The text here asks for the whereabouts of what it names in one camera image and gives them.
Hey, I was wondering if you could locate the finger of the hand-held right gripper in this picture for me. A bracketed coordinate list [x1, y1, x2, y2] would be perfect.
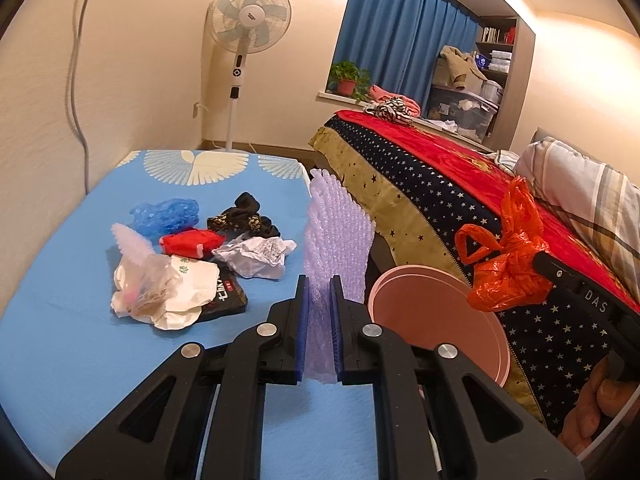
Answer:
[531, 251, 581, 301]

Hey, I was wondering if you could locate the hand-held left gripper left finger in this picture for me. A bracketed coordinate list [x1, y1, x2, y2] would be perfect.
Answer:
[55, 275, 308, 480]

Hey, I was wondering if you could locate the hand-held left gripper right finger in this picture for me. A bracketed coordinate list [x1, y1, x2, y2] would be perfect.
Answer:
[330, 277, 586, 480]

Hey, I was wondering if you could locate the orange plastic bag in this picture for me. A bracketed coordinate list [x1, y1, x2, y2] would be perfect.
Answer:
[454, 176, 555, 313]

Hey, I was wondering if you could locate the pink round bin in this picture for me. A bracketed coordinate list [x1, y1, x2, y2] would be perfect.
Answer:
[367, 265, 511, 386]

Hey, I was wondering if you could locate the pale purple bubble wrap sheet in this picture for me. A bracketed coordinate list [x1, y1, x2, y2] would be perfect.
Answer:
[304, 167, 377, 385]

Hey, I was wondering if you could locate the white plastic bag green print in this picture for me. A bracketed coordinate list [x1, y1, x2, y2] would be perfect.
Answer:
[111, 255, 221, 331]

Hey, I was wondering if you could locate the black gold patterned cloth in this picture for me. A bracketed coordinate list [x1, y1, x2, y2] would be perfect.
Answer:
[206, 191, 282, 238]

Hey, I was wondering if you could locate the person's right hand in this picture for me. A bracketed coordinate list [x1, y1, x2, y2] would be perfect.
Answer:
[560, 352, 633, 458]

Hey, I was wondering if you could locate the black packet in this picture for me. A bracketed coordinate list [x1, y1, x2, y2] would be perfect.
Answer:
[197, 272, 249, 322]

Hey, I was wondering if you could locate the crumpled white paper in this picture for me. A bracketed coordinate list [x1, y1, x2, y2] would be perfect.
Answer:
[211, 236, 297, 280]

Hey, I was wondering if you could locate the plaid pillow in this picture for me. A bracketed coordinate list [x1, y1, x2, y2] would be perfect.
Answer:
[515, 137, 640, 306]

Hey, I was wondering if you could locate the white crumpled cloth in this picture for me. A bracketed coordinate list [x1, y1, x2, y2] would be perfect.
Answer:
[492, 150, 523, 176]

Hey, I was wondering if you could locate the grey headboard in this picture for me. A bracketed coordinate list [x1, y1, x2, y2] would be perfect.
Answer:
[530, 127, 566, 156]

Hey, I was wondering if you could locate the red plastic bag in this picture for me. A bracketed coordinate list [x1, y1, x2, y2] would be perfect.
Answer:
[159, 227, 226, 261]

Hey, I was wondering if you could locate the red star-print blanket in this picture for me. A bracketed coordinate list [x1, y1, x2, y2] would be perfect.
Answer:
[309, 109, 640, 426]

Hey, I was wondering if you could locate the clear plastic bag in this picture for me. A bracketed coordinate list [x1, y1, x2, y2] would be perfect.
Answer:
[114, 252, 183, 318]

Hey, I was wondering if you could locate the blue plastic bag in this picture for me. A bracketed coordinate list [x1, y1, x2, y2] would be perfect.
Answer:
[130, 197, 198, 238]

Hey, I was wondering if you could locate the clear storage box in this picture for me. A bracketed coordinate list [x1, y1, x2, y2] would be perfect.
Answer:
[427, 82, 501, 143]

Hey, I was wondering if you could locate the small bubble wrap piece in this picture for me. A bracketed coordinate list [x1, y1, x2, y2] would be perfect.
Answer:
[111, 222, 156, 263]

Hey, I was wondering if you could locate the brown bookshelf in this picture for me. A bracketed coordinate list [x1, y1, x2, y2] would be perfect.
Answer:
[472, 15, 518, 92]

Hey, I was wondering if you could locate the black white striped cloth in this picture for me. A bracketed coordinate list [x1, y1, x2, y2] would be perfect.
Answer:
[362, 97, 416, 128]

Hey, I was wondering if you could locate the beige jacket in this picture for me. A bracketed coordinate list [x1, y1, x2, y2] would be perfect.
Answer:
[439, 45, 488, 88]

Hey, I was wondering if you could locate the pink cloth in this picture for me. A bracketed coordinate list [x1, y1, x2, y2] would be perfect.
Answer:
[369, 85, 423, 117]

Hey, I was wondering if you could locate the blue mat with wing print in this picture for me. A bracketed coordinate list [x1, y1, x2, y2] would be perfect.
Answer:
[0, 149, 381, 480]

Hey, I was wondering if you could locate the potted green plant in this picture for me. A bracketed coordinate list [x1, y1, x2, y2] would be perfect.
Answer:
[327, 60, 373, 101]

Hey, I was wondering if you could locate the blue curtain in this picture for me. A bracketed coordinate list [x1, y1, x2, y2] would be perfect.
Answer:
[331, 0, 483, 121]

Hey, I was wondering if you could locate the white standing fan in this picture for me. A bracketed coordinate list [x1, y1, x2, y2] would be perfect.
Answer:
[207, 0, 293, 153]

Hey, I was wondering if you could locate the grey wall cable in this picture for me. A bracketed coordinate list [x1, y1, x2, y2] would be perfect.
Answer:
[69, 0, 107, 196]

